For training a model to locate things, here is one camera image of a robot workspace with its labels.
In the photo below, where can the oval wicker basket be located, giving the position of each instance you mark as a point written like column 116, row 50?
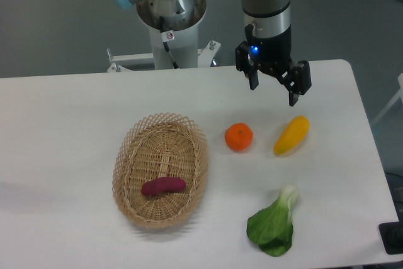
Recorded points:
column 160, row 145

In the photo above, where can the orange tangerine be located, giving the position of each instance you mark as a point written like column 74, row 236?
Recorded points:
column 238, row 137

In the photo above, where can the yellow mango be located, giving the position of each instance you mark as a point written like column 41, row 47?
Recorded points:
column 293, row 134

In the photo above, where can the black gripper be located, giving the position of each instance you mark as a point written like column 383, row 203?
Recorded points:
column 272, row 56

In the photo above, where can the purple sweet potato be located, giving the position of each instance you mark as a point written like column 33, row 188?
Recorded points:
column 163, row 185

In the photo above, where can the green bok choy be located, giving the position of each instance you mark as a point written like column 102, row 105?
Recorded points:
column 271, row 228

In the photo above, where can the white frame at right edge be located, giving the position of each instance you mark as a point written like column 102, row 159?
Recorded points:
column 387, row 109

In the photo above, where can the black device at table edge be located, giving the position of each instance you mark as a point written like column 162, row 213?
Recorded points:
column 391, row 234

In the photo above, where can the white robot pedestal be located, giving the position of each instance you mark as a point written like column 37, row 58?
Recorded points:
column 173, row 31

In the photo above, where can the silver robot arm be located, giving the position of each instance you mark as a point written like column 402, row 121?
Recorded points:
column 270, row 17

